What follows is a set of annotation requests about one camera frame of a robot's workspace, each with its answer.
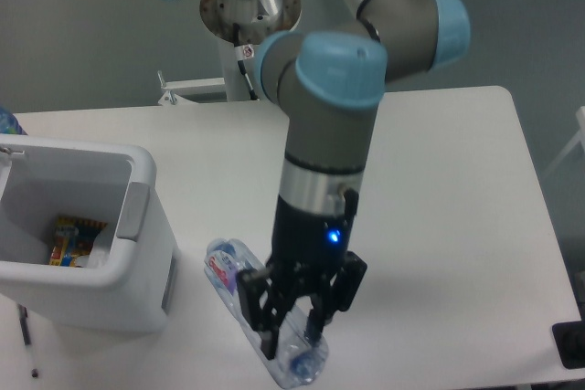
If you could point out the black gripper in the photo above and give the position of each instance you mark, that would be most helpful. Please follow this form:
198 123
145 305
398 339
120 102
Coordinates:
308 257

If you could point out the clear crushed plastic water bottle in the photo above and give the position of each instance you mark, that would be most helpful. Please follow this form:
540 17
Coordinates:
298 360

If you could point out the clear plastic bag with label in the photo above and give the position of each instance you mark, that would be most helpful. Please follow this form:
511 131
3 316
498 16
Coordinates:
100 251

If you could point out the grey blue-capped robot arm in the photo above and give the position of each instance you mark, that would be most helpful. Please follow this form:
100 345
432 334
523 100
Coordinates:
329 84

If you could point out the white plastic trash can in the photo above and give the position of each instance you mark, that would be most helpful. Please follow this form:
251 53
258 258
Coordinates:
42 179

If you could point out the colourful snack wrapper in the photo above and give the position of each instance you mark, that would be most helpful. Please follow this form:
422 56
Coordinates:
73 237

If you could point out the black clamp at table edge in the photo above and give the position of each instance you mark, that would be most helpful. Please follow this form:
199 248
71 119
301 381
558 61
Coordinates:
569 338

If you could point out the black pen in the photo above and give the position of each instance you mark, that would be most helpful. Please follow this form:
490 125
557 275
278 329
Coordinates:
27 340

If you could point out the white chair leg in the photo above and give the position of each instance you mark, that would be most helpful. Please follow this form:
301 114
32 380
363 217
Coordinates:
577 140

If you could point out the blue patterned object at edge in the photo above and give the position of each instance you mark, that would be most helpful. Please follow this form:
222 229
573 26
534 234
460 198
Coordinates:
9 124

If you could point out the white pedestal base frame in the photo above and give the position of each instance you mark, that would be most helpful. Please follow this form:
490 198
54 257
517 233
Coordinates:
189 91

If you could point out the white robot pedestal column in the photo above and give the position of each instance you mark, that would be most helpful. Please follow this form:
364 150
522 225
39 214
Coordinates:
237 66

